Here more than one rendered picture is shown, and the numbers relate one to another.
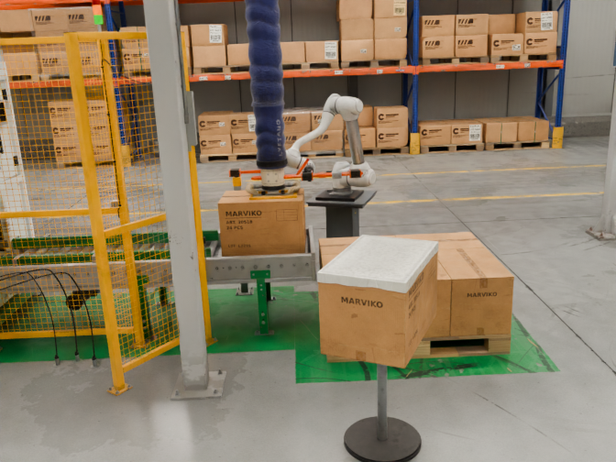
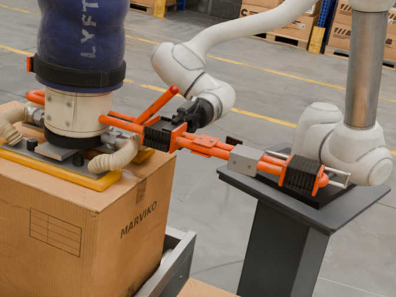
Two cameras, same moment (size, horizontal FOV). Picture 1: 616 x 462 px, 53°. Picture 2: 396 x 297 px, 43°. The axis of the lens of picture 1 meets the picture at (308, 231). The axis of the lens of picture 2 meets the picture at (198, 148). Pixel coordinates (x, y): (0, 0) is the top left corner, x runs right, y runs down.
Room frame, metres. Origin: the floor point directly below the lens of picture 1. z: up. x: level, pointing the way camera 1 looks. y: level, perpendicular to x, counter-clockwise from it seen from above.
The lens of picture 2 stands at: (3.34, -0.46, 1.57)
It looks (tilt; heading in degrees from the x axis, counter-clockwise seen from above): 24 degrees down; 19
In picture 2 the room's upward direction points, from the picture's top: 9 degrees clockwise
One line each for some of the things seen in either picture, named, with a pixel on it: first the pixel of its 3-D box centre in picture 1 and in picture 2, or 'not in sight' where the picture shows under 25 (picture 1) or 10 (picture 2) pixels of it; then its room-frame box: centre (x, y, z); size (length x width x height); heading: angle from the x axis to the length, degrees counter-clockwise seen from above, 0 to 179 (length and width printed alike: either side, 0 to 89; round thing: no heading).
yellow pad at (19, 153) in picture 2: (273, 194); (55, 156); (4.32, 0.24, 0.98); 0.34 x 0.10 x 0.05; 90
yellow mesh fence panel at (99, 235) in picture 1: (148, 211); not in sight; (3.68, 0.97, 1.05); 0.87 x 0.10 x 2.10; 143
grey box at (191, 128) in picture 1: (177, 118); not in sight; (3.49, 0.71, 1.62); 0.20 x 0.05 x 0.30; 91
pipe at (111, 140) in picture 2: (273, 186); (77, 131); (4.42, 0.24, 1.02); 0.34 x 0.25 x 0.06; 90
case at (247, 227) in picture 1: (264, 221); (46, 207); (4.41, 0.32, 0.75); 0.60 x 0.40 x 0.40; 89
